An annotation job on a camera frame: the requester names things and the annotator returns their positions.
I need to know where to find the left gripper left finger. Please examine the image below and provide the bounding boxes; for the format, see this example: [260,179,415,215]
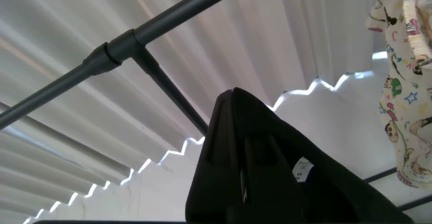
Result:
[184,88,244,222]

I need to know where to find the black garment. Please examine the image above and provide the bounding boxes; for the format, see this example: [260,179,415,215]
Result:
[232,87,414,223]

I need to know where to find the cream printed garment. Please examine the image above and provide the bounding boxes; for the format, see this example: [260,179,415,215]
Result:
[364,0,432,188]

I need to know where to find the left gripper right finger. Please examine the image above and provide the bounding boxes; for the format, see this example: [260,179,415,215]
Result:
[242,134,306,222]

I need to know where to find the white curtain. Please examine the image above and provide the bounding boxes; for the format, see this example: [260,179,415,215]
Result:
[0,0,389,223]

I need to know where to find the black clothes rack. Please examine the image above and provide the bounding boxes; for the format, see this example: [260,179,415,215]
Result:
[0,0,432,212]

